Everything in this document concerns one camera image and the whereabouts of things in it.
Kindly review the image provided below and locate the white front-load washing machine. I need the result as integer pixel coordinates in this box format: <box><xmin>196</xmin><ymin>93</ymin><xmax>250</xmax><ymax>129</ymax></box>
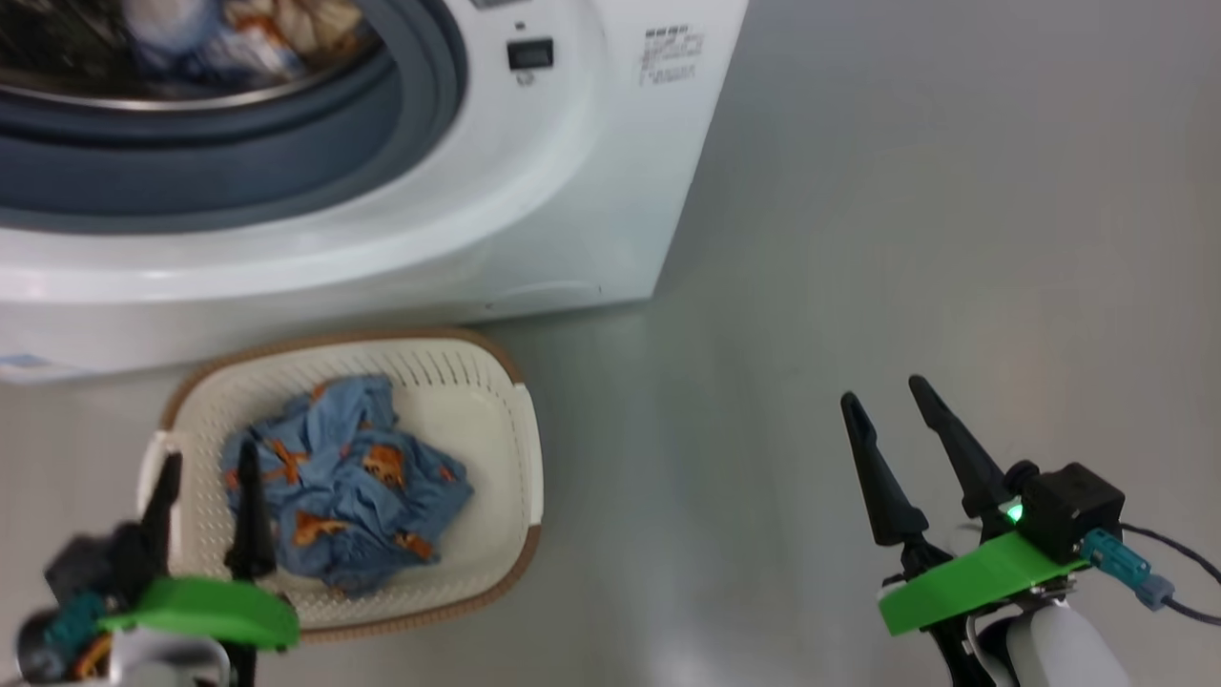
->
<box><xmin>0</xmin><ymin>0</ymin><xmax>750</xmax><ymax>383</ymax></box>

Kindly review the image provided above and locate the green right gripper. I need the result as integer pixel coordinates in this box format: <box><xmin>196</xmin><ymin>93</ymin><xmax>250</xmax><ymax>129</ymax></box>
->
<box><xmin>839</xmin><ymin>375</ymin><xmax>1088</xmax><ymax>638</ymax></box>

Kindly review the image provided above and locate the right camera cable teal plug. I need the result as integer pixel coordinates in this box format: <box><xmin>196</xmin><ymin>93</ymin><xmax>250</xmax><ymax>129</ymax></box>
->
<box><xmin>1080</xmin><ymin>521</ymin><xmax>1221</xmax><ymax>627</ymax></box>

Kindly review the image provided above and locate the blue garment with orange print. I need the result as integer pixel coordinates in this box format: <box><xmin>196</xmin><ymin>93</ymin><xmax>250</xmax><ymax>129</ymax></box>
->
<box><xmin>221</xmin><ymin>374</ymin><xmax>475</xmax><ymax>597</ymax></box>

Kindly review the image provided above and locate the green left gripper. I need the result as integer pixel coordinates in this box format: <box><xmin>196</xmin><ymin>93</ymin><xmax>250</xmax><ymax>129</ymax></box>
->
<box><xmin>95</xmin><ymin>441</ymin><xmax>301</xmax><ymax>655</ymax></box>

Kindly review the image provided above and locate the cream garment with orange print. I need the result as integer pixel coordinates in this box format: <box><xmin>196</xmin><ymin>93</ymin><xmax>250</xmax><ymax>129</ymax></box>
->
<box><xmin>124</xmin><ymin>0</ymin><xmax>375</xmax><ymax>82</ymax></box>

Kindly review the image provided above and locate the cream perforated basket brown rim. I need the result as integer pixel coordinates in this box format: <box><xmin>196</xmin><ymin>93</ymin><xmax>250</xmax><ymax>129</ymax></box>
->
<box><xmin>136</xmin><ymin>329</ymin><xmax>545</xmax><ymax>642</ymax></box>

